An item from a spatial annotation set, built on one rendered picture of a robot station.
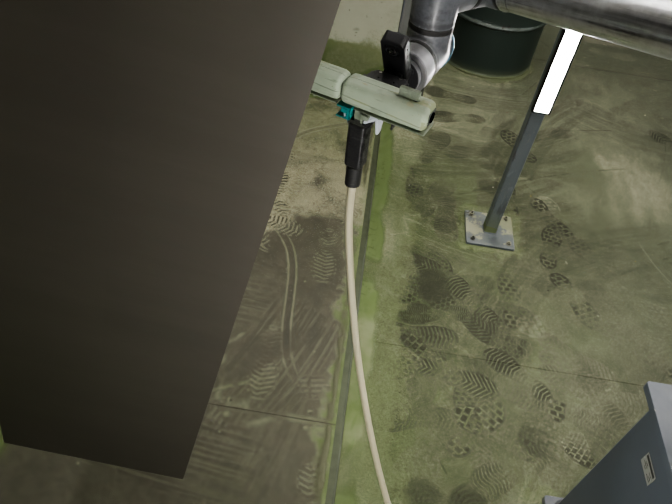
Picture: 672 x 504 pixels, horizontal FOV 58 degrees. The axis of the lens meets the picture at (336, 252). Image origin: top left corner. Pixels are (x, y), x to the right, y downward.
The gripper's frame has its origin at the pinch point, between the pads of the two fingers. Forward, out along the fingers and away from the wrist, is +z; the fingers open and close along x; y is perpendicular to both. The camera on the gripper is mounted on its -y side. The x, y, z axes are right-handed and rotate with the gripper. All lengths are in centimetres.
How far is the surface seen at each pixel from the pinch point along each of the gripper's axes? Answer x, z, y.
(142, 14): 3, 43, -30
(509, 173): -18, -115, 79
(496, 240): -23, -113, 110
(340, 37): 81, -164, 75
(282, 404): 12, -2, 108
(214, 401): 30, 8, 108
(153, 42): 3, 43, -28
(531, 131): -20, -115, 60
